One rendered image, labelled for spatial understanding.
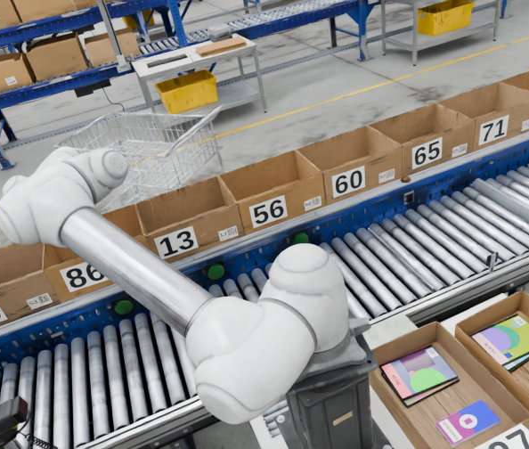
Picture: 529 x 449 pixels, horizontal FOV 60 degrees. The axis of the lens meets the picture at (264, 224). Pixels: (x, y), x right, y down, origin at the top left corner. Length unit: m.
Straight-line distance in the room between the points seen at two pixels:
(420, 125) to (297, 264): 1.75
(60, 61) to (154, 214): 4.01
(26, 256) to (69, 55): 3.98
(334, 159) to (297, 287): 1.49
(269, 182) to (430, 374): 1.16
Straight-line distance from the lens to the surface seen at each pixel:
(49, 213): 1.10
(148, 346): 1.85
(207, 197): 2.17
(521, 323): 1.72
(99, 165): 1.17
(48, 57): 5.97
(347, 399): 1.21
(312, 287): 0.92
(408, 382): 1.54
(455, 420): 1.50
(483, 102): 2.81
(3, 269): 2.27
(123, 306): 1.95
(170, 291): 0.94
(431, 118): 2.60
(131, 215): 2.14
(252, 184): 2.22
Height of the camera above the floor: 2.04
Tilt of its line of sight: 35 degrees down
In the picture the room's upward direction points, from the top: 12 degrees counter-clockwise
